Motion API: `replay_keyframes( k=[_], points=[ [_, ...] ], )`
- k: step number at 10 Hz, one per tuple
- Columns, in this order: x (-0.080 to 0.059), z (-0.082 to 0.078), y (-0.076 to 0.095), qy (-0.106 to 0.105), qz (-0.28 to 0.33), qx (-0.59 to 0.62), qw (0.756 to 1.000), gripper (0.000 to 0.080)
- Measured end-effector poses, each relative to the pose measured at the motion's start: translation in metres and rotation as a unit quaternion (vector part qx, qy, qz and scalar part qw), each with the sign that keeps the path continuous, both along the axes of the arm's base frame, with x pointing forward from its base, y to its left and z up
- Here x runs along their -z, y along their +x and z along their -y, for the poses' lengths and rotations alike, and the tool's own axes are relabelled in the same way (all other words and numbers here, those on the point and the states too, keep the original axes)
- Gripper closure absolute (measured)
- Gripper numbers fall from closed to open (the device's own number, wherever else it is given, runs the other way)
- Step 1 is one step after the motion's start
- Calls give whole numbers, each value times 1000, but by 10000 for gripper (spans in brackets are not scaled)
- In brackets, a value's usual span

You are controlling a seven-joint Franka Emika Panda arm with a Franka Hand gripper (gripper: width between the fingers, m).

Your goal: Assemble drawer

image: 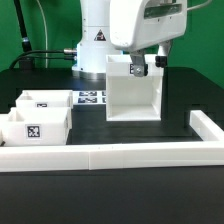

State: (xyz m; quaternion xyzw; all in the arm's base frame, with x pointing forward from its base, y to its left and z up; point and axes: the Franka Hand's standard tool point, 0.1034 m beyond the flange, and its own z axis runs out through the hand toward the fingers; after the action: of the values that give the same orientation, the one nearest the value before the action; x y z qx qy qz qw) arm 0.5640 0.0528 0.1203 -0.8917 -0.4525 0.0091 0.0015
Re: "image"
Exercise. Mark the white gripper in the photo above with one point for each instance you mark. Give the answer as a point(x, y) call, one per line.
point(138, 24)

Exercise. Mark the white drawer cabinet frame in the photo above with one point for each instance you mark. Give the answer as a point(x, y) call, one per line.
point(131, 98)

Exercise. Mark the white front drawer box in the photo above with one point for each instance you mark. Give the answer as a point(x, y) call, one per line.
point(36, 126)

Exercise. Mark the white drawer box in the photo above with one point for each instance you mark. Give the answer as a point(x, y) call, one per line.
point(45, 98)
point(36, 126)

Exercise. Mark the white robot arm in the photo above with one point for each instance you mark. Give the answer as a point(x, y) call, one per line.
point(95, 44)

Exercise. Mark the white rear drawer box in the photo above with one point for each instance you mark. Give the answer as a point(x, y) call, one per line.
point(45, 98)

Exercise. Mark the white marker sheet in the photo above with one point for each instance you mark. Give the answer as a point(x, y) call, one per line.
point(89, 97)

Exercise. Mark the white U-shaped boundary fence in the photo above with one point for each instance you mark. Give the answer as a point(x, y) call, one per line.
point(207, 151)

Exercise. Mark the black pole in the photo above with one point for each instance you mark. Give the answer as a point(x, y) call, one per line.
point(26, 44)

